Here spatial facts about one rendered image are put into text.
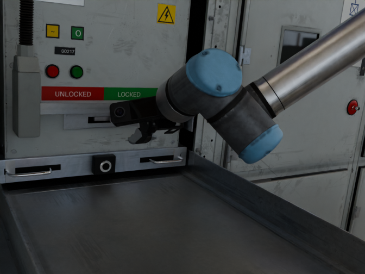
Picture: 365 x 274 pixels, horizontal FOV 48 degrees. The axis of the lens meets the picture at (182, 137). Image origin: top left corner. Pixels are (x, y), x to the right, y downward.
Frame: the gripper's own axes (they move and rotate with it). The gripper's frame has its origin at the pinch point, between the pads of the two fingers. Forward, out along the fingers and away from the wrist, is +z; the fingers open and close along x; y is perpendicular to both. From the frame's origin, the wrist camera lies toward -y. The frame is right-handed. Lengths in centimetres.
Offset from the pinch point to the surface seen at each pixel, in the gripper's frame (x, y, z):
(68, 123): 6.3, -10.0, 13.2
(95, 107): 8.6, -4.3, 7.5
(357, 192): -24, 108, 24
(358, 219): -35, 112, 30
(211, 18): 29.7, 27.8, -5.7
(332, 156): -10, 88, 15
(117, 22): 29.2, 2.0, 0.2
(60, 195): -11.6, -14.0, 14.2
